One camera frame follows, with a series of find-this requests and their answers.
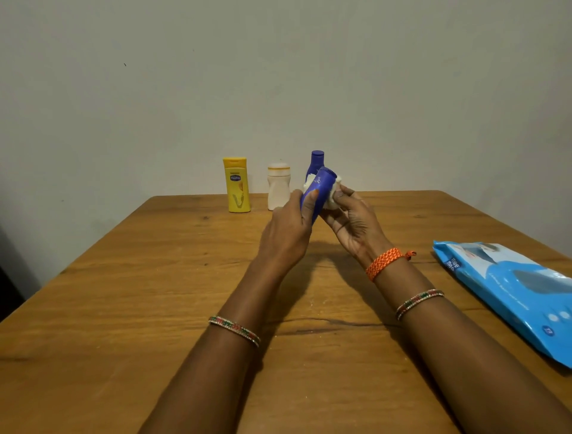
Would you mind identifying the person's left hand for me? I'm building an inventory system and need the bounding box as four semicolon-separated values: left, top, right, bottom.
257;188;321;279

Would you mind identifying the person's right hand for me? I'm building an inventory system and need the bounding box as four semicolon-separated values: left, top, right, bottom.
319;184;394;270

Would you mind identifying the white wet wipe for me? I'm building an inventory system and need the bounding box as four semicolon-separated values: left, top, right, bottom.
303;173;343;211

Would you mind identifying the white bottle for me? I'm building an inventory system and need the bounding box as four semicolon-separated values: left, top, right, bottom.
267;162;292;212

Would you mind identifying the blue scribbled bottle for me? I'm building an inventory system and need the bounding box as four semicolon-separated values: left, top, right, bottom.
300;166;338;224
305;150;325;182

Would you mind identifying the yellow bottle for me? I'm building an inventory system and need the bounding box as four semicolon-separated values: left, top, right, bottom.
223;157;251;213

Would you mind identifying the blue wet wipes pack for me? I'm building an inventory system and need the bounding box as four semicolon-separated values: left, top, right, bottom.
432;240;572;370

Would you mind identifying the person's right forearm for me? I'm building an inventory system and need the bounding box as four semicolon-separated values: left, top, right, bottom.
373;259;572;434

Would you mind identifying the person's left forearm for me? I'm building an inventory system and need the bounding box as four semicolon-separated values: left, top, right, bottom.
138;261;296;434

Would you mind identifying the orange thread wristband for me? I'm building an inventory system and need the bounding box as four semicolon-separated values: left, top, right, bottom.
365;247;417;283

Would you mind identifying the thin beaded bangle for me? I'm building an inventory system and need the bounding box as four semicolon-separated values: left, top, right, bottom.
207;315;262;349
394;289;446;321

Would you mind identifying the wooden table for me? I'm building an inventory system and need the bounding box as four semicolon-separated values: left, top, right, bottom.
0;190;572;434

